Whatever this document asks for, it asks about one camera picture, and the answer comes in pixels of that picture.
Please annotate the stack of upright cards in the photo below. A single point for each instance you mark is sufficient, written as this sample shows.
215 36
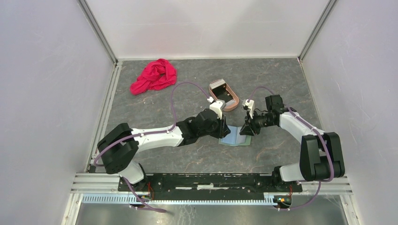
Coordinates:
216 84

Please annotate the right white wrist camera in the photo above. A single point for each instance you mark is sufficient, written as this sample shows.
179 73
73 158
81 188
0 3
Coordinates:
248 105

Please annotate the green card holder wallet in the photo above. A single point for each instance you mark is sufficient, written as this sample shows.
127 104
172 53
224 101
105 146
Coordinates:
234 138

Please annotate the pink oval card tray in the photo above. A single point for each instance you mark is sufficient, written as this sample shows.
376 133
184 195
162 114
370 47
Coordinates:
228 88

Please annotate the aluminium frame rail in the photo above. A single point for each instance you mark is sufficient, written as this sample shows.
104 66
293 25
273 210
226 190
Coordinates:
100 188

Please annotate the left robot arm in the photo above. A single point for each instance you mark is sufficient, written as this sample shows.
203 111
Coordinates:
118 148

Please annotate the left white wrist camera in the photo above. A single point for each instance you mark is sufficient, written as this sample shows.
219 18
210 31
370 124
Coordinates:
216 105

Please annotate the red crumpled cloth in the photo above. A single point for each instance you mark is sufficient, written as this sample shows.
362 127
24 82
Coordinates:
157 75

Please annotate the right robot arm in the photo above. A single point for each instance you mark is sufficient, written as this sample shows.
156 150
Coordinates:
321 157

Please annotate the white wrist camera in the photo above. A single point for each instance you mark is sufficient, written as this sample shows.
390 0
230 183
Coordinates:
248 105
216 105

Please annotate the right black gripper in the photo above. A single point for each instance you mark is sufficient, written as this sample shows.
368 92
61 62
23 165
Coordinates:
247 130

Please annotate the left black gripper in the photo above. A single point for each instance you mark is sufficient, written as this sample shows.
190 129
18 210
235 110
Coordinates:
223 130

